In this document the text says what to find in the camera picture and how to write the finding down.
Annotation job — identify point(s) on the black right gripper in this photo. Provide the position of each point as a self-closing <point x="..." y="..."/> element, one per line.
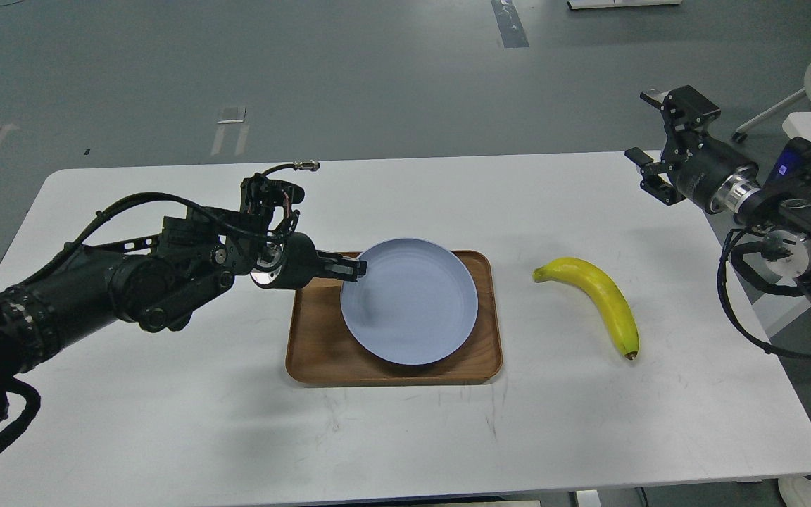
<point x="700" y="168"/>

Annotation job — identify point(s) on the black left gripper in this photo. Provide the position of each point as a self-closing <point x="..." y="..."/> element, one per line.
<point x="300" y="263"/>

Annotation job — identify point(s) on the light blue round plate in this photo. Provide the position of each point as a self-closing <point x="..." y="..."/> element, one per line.
<point x="416" y="304"/>

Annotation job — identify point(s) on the yellow banana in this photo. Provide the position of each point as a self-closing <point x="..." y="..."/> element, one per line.
<point x="612" y="306"/>

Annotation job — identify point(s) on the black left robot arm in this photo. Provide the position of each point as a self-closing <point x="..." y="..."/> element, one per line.
<point x="156" y="281"/>

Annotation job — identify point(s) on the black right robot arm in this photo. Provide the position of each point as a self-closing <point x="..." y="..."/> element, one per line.
<point x="771" y="247"/>

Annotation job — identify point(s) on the brown wooden tray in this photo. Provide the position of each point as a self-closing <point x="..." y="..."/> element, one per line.
<point x="322" y="352"/>

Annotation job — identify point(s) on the white floor board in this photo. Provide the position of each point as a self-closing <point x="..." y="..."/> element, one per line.
<point x="579" y="5"/>

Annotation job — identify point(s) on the white shoe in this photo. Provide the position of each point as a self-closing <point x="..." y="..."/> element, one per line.
<point x="795" y="491"/>

